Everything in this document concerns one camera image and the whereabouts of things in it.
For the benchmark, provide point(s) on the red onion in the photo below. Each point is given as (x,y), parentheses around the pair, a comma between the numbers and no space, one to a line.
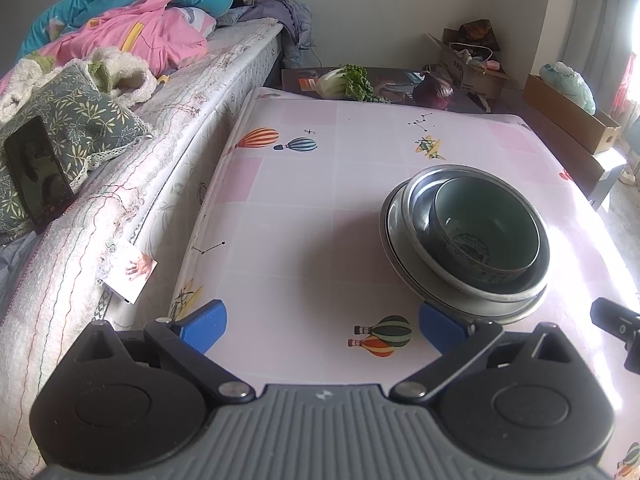
(432,92)

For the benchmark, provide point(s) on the pale green plastic bag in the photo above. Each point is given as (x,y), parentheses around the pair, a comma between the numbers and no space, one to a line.
(565,80)

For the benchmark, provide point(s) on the large brown cardboard box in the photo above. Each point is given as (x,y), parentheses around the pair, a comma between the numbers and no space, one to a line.
(590,170)

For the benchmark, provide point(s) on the small stainless steel bowl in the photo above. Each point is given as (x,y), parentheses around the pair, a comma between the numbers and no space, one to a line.
(500,287)

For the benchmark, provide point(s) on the large stainless steel plate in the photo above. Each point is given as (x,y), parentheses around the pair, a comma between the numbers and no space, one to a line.
(395,227)

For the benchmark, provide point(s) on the open cardboard box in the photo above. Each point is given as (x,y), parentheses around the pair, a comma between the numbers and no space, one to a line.
(470,77)

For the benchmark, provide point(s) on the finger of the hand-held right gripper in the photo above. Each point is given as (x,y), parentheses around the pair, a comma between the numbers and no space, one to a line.
(617,322)

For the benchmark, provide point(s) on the grey bedsheet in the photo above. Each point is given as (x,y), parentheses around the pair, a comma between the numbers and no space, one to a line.
(12,270)

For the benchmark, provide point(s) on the green leaf print pillow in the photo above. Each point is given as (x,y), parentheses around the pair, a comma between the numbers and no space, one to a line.
(90,110)

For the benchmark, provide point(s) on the grey purple clothes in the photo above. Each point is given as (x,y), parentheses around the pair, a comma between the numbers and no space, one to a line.
(280,15)

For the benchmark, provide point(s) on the pink patterned tablecloth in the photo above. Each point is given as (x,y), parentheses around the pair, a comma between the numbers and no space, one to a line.
(300,210)

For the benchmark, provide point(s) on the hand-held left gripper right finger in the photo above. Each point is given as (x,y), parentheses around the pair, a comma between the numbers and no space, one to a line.
(440,327)

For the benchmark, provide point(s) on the green ceramic bowl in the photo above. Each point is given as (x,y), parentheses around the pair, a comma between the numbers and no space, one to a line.
(475,205)

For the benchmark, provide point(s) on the white fleece cloth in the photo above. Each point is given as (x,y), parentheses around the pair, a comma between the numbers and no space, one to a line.
(130,75)

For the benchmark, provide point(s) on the black smartphone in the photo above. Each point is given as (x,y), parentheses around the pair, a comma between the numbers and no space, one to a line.
(40,175)

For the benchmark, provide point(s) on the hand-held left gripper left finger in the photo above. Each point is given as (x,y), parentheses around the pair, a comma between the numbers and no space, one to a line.
(205,325)

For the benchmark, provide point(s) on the white printed card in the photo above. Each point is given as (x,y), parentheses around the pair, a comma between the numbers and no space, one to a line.
(130,270)

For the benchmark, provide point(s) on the pink floral cloth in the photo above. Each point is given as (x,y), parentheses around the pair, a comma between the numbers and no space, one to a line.
(631,85)

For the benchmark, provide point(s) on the dark printed packet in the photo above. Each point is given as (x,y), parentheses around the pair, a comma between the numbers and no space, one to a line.
(480,32)

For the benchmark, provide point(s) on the napa cabbage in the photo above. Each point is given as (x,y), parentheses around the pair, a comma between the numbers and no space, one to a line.
(335,82)

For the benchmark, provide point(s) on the pink blanket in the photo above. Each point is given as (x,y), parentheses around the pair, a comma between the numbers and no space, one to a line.
(150,30)

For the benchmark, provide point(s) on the long cardboard box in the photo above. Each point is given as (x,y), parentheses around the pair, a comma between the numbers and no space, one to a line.
(575,120)

